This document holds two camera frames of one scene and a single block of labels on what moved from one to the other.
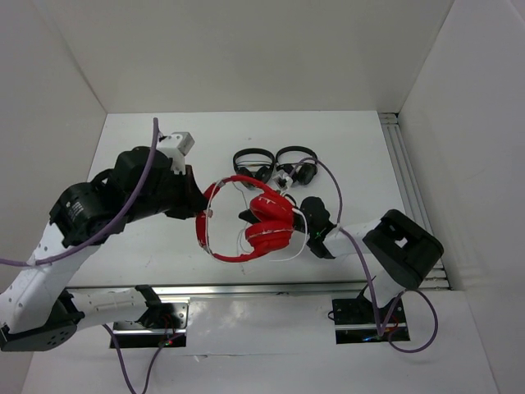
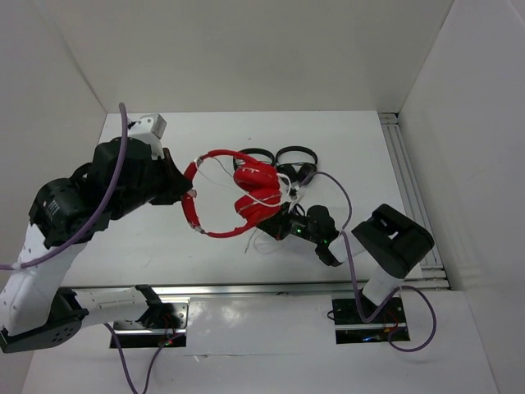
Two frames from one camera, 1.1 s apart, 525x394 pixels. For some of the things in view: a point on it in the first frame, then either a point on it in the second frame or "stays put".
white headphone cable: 246,203 → 255,202
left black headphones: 264,173 stays put
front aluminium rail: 200,290 stays put
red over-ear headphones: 271,234 → 257,189
